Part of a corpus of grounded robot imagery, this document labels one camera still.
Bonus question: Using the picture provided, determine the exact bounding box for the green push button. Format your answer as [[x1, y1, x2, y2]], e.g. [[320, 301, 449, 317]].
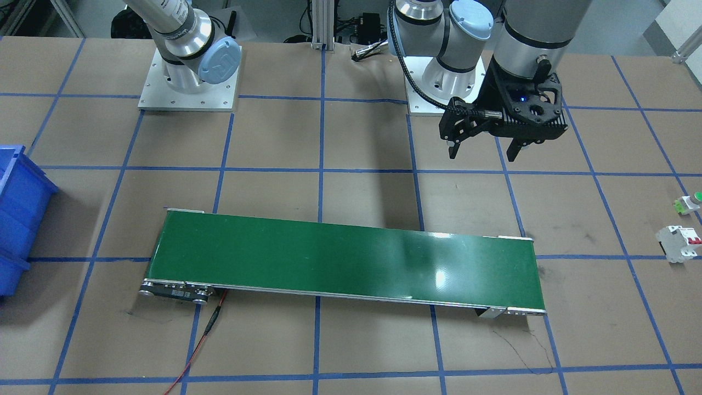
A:
[[672, 191, 702, 215]]

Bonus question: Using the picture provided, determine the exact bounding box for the blue plastic bin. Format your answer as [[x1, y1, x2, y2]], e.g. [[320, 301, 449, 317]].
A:
[[1, 145, 58, 297]]

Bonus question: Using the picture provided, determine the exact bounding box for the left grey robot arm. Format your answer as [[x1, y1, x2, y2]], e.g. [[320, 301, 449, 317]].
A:
[[387, 1, 591, 161]]

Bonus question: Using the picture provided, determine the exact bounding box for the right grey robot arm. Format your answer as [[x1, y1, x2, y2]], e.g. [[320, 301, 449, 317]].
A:
[[125, 1, 242, 84]]

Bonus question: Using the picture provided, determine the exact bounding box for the aluminium frame post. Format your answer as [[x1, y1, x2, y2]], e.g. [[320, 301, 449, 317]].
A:
[[311, 0, 336, 52]]

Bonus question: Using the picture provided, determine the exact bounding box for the white circuit breaker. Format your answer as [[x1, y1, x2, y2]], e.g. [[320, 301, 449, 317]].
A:
[[656, 225, 701, 263]]

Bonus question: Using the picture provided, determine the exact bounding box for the red black sensor wire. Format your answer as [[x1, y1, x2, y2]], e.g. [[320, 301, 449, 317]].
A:
[[163, 290, 230, 395]]

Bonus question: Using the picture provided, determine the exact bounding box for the green conveyor belt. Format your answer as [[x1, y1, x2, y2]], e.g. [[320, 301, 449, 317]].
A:
[[140, 209, 546, 318]]

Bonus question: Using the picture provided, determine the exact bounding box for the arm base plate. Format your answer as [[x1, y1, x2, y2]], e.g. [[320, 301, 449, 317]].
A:
[[404, 56, 486, 116], [138, 50, 239, 112]]

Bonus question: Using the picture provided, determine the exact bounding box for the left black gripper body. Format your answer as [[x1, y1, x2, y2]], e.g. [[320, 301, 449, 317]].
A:
[[471, 58, 568, 144]]

